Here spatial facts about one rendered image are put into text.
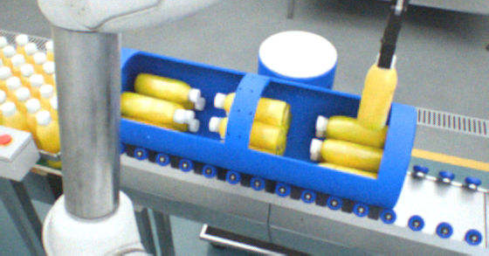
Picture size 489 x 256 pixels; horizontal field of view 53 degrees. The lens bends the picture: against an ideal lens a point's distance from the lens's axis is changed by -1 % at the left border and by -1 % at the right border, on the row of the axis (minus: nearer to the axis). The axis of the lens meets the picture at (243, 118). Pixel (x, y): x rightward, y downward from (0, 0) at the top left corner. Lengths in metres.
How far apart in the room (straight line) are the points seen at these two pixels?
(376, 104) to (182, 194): 0.69
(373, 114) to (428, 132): 1.99
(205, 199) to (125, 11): 1.06
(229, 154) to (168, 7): 0.82
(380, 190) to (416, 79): 2.31
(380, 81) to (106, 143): 0.61
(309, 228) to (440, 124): 1.89
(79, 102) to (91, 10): 0.27
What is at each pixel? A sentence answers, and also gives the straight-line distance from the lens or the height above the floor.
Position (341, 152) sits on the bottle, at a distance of 1.40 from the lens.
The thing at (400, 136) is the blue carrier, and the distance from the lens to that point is 1.28.
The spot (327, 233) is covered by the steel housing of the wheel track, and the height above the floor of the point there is 0.86.
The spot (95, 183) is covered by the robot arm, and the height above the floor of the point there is 1.42.
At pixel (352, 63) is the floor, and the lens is 3.58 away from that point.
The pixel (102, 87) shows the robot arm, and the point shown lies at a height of 1.60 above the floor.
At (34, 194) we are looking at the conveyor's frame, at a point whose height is 0.77.
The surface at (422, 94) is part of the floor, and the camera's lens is 3.44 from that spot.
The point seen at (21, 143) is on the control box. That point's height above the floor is 1.10.
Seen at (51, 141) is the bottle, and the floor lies 1.02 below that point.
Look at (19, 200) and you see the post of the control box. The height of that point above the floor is 0.84.
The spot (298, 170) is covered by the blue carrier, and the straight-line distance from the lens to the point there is 1.31.
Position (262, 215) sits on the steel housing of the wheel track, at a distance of 1.52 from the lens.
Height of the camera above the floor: 2.08
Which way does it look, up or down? 43 degrees down
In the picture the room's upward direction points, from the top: straight up
